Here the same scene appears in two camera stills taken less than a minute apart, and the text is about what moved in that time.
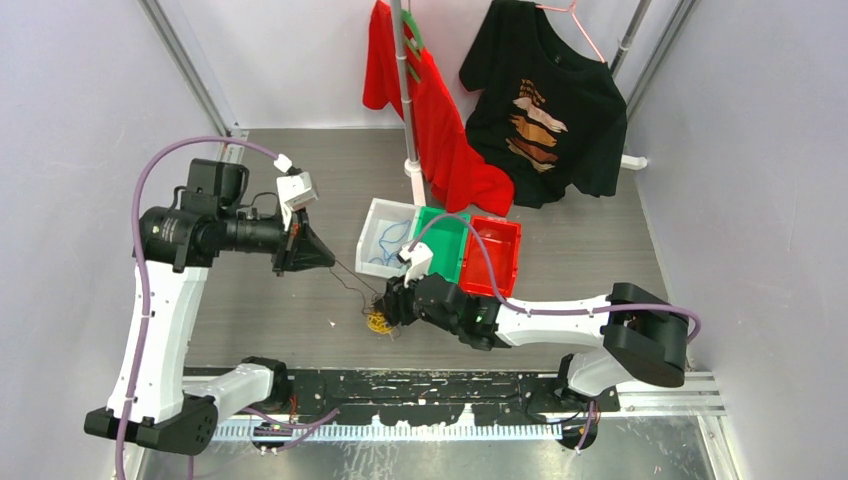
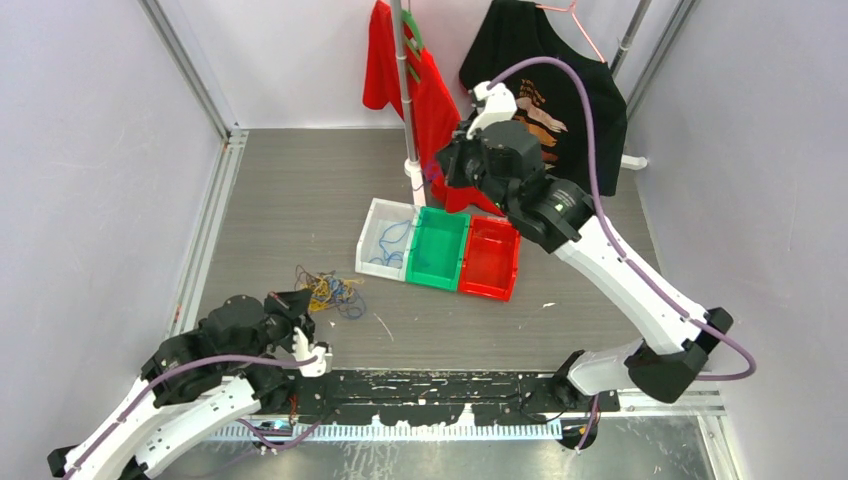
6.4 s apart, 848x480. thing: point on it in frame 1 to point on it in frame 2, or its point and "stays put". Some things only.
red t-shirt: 452,167 stays put
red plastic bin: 504,238 stays put
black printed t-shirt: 554,118 stays put
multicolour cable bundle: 377,323 to 332,291
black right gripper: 395,302 to 450,157
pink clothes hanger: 572,10 stays put
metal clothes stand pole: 412,165 stays put
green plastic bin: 446,239 stays put
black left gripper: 301,247 to 294,306
